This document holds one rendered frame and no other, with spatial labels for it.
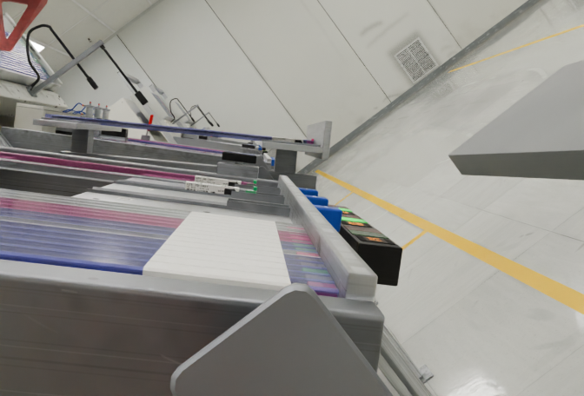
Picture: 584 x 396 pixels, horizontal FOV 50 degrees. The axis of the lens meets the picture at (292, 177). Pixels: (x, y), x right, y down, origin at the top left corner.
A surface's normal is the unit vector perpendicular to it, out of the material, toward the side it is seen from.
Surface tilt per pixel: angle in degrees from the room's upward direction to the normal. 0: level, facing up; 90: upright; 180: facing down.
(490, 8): 90
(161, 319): 90
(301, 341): 90
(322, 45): 90
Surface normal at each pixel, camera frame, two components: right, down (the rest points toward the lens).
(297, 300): 0.06, 0.06
